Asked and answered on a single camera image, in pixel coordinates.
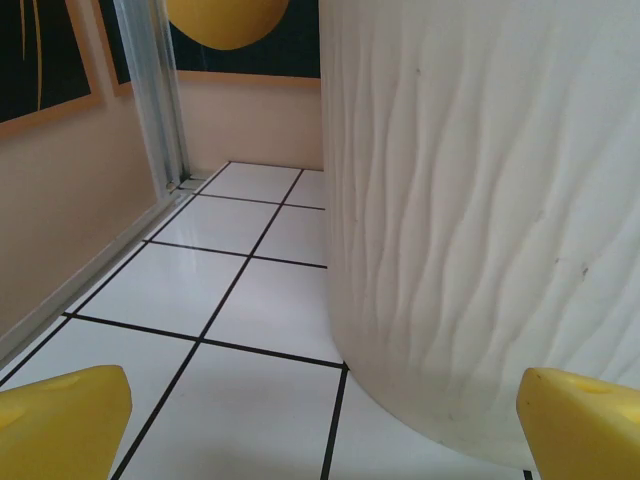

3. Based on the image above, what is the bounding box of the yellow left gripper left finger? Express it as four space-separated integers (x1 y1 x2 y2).
0 364 134 480

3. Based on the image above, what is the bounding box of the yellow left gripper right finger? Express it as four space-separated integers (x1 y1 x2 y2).
516 367 640 480

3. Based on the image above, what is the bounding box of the white ribbed plastic bin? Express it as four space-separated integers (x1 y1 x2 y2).
318 0 640 470

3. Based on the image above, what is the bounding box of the aluminium side rail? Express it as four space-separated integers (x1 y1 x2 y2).
0 179 206 364

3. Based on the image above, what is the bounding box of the aluminium frame post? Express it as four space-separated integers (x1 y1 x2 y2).
112 0 192 194

